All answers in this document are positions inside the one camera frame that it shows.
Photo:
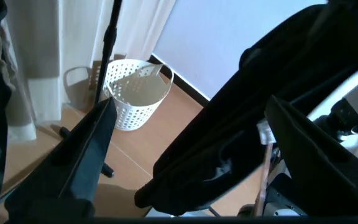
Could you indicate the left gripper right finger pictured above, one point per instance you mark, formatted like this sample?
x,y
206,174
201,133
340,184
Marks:
x,y
309,174

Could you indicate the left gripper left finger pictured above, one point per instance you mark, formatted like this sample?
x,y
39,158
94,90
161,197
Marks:
x,y
79,174

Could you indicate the pink clothes hanger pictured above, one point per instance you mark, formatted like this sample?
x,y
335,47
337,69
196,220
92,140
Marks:
x,y
264,174

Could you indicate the black garment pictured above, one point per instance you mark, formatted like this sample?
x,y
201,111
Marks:
x,y
244,109

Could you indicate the white laundry basket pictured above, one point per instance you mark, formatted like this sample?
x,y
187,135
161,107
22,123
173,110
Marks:
x,y
135,115

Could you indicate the black clothes rack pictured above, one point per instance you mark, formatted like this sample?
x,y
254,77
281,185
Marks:
x,y
109,37

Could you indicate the white curtain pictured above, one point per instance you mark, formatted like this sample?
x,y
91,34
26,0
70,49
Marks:
x,y
73,31

